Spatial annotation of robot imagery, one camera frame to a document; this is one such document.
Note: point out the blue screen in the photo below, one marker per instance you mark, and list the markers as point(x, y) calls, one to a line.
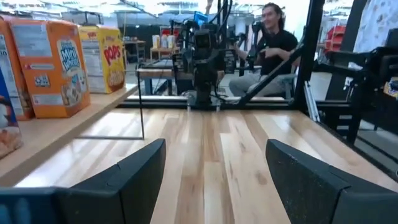
point(200, 18)

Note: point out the red storage rack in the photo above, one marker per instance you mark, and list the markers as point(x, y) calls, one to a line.
point(337, 37)

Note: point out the dark grey metal cart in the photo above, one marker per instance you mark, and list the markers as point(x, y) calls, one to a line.
point(373, 62)

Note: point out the blue Frosted Flakes cereal box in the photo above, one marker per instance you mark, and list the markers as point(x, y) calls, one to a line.
point(7, 130)

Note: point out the person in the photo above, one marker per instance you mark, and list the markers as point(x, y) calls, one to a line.
point(276, 53)

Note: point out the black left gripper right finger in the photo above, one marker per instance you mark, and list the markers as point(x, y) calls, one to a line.
point(308, 193)

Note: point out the yellow Corn Pops cereal box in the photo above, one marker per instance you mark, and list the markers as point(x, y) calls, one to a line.
point(105, 62)

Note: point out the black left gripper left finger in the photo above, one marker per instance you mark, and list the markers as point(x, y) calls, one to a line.
point(124, 193)

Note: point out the wooden shelf with black legs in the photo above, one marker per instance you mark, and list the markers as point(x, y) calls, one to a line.
point(62, 127)

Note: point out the wooden background cabinet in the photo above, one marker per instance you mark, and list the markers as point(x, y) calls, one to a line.
point(161, 53)

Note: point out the orange Mini-Wheats cereal box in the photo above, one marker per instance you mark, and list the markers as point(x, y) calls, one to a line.
point(53, 77)
point(11, 53)

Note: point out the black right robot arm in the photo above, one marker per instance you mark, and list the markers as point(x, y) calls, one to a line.
point(203, 84)

